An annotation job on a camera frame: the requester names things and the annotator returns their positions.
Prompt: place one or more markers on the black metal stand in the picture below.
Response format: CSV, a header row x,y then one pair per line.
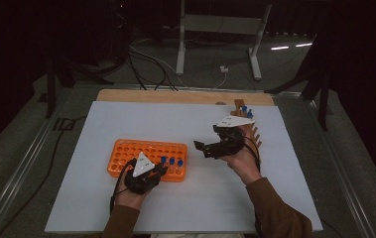
x,y
322,99
50,86

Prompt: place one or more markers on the metal floor rail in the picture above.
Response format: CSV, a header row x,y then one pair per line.
x,y
341,172
17,175

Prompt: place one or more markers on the white table board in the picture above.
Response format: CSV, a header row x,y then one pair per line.
x,y
192,205

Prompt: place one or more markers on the orange plastic tube rack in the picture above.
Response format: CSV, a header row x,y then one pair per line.
x,y
136,150

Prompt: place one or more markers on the person's left hand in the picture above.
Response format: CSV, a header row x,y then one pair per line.
x,y
131,198

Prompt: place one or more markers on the person's right hand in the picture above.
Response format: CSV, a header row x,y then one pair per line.
x,y
245,165

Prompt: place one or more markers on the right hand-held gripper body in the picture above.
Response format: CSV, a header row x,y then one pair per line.
x,y
226,147

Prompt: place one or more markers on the black floor socket frame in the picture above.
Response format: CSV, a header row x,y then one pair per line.
x,y
63,124

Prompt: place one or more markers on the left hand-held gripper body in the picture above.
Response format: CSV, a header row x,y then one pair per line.
x,y
141,180

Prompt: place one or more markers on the white metal stand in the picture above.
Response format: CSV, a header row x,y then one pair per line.
x,y
222,24

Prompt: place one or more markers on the blue capped test tube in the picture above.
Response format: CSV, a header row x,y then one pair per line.
x,y
249,114
172,161
244,108
163,159
180,163

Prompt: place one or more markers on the white plug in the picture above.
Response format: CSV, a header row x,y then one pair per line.
x,y
224,69

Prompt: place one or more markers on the wooden tube rack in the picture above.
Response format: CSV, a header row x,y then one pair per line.
x,y
239,105

